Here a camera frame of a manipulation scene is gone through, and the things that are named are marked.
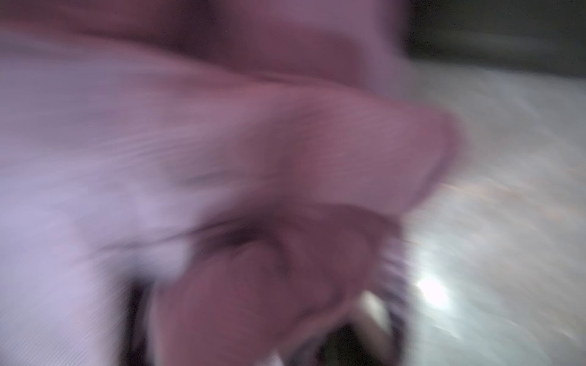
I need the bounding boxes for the purple trousers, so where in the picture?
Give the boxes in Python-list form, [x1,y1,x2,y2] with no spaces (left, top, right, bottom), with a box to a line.
[1,1,459,365]

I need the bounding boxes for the black file rack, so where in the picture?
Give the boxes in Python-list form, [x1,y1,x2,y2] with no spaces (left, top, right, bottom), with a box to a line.
[407,0,585,78]

